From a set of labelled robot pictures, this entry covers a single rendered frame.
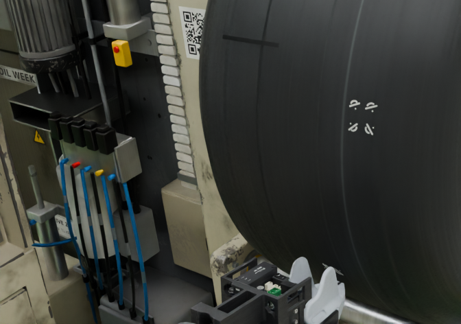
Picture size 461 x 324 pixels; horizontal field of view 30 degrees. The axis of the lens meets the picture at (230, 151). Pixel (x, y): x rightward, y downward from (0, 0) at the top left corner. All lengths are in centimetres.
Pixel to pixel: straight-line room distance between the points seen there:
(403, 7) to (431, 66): 6
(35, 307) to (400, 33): 86
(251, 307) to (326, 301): 12
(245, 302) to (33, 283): 66
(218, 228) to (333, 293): 47
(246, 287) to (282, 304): 4
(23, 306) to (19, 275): 5
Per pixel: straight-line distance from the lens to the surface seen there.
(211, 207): 132
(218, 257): 118
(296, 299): 84
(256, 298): 80
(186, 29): 120
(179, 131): 131
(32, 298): 143
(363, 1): 79
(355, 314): 112
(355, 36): 79
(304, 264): 91
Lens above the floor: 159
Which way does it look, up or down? 26 degrees down
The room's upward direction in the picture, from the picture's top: 8 degrees counter-clockwise
